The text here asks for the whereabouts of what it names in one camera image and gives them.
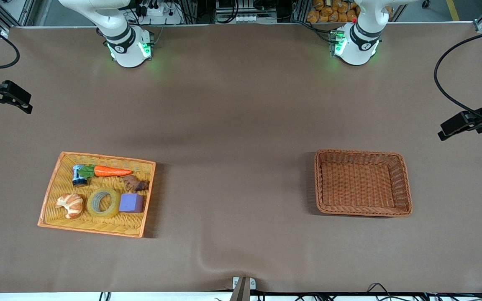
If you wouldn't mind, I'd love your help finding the clear yellowish tape roll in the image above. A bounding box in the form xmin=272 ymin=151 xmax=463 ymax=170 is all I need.
xmin=87 ymin=188 xmax=121 ymax=219

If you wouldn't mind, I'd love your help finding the small blue can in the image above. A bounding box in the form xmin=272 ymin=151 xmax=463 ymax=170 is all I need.
xmin=72 ymin=164 xmax=89 ymax=187

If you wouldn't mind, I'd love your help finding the brown wicker basket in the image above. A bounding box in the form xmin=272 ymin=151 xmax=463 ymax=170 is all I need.
xmin=313 ymin=149 xmax=413 ymax=217

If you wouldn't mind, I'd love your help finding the toy croissant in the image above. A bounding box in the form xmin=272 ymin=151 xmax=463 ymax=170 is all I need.
xmin=55 ymin=193 xmax=84 ymax=219

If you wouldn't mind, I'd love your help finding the orange toy carrot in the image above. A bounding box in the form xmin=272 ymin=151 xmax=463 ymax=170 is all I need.
xmin=78 ymin=165 xmax=133 ymax=179

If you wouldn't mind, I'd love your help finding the brown lumpy toy food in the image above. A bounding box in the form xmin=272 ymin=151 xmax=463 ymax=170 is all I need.
xmin=120 ymin=174 xmax=150 ymax=192

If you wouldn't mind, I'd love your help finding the yellow wicker tray orange rim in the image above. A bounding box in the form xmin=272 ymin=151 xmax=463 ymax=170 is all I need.
xmin=37 ymin=151 xmax=156 ymax=238

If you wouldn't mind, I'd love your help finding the purple cube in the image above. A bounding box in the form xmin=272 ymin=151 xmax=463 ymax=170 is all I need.
xmin=119 ymin=193 xmax=144 ymax=214

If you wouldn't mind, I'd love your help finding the bag of orange buns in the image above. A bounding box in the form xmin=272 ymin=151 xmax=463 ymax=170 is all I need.
xmin=306 ymin=0 xmax=359 ymax=24

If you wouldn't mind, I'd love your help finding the brown table cloth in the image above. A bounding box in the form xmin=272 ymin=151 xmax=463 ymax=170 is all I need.
xmin=0 ymin=23 xmax=482 ymax=293

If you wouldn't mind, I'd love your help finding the slim white power strip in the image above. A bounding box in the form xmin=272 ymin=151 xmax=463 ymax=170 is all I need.
xmin=233 ymin=14 xmax=278 ymax=24

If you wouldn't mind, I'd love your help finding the black floor cables bundle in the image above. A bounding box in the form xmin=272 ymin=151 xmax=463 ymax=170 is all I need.
xmin=249 ymin=283 xmax=482 ymax=301

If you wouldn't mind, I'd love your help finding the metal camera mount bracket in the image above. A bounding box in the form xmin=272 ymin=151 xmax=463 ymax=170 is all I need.
xmin=232 ymin=276 xmax=256 ymax=301

